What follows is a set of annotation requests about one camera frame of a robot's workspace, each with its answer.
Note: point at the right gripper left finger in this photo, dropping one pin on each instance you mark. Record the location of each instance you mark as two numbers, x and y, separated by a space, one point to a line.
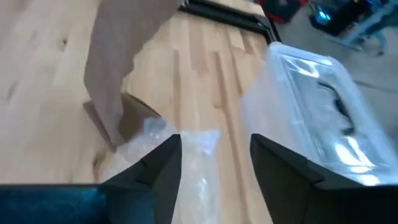
155 174

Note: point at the clear plastic storage box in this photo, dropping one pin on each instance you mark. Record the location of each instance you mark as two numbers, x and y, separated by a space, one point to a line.
267 118

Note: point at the clear plastic bag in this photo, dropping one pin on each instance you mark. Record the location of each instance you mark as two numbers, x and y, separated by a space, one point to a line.
199 174

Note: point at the black metal table frame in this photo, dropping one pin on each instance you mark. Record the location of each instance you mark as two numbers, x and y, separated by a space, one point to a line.
224 14

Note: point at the red tool case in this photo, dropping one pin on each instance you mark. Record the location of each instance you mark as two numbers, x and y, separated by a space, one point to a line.
280 9

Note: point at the tan elastic bandage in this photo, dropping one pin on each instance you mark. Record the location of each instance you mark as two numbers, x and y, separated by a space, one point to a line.
115 62

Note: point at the blue grey equipment stand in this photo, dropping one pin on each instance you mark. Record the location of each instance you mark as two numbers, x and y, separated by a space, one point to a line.
348 21

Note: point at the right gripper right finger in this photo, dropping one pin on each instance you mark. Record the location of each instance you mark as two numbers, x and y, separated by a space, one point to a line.
295 193

